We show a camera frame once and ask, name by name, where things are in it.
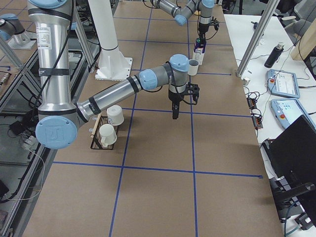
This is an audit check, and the black power strip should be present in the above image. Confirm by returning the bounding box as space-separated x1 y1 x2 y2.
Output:
247 98 263 130

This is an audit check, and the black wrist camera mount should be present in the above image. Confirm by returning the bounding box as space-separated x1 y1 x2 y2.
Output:
185 82 199 105

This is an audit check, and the white mug lower rack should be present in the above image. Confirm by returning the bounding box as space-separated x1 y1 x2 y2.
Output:
99 124 117 147

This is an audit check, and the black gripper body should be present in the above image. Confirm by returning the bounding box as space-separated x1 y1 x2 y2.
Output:
197 22 209 37
168 90 184 111

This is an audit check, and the black water bottle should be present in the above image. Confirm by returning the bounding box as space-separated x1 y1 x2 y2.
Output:
264 42 284 68

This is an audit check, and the small metal cylinder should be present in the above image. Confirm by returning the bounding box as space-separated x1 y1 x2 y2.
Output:
242 77 250 86

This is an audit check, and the blue white milk carton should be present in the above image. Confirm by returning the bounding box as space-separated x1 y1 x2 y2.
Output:
192 38 206 65

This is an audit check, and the white mug grey interior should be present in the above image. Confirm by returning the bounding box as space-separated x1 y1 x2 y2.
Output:
188 59 199 76

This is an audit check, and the white mug upper rack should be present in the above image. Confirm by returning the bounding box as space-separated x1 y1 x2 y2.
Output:
106 105 124 126

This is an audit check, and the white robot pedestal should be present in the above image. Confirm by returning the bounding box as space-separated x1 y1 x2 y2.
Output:
88 0 133 80

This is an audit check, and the black wire mug rack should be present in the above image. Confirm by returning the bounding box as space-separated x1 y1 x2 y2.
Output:
90 114 119 150

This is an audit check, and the teach pendant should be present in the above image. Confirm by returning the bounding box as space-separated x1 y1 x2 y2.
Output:
271 98 308 129
267 69 300 98

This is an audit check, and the black laptop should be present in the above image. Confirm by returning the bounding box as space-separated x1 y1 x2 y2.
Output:
262 115 316 188

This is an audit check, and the lower teach pendant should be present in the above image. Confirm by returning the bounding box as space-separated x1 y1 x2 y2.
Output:
271 98 308 129

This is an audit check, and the upper teach pendant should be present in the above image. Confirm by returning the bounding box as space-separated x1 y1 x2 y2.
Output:
267 69 300 98

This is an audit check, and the white mug rack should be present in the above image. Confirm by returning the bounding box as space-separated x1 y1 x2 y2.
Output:
99 124 117 147
106 105 124 126

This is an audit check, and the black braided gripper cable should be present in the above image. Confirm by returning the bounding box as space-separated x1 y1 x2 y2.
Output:
163 61 199 106

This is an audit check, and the aluminium frame post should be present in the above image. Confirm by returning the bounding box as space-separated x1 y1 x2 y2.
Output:
236 0 280 78

